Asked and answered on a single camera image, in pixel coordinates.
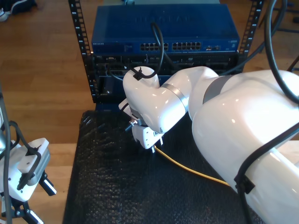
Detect yellow network cable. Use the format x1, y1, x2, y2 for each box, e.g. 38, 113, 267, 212
154, 146, 231, 187

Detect black woven mat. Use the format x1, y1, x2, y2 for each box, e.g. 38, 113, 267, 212
62, 109, 267, 224

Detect blue lower rack unit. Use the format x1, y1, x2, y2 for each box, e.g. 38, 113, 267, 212
93, 75, 173, 105

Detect black rack server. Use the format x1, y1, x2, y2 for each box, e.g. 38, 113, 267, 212
93, 53, 239, 77

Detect white shoe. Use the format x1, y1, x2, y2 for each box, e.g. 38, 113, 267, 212
0, 7, 10, 23

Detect dark blue shoe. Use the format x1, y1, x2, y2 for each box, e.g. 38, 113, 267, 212
10, 0, 38, 15

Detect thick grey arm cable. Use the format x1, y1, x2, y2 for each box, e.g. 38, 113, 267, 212
0, 80, 13, 224

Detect black camera cable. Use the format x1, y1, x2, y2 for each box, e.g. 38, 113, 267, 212
109, 21, 175, 82
8, 120, 40, 190

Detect blue network switch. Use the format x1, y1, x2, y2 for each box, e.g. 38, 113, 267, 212
91, 4, 241, 55

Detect black perforated rack rail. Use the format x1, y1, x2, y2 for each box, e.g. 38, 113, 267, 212
238, 0, 265, 70
68, 0, 97, 105

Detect thick dark arm cable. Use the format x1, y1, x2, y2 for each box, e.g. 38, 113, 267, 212
233, 0, 299, 224

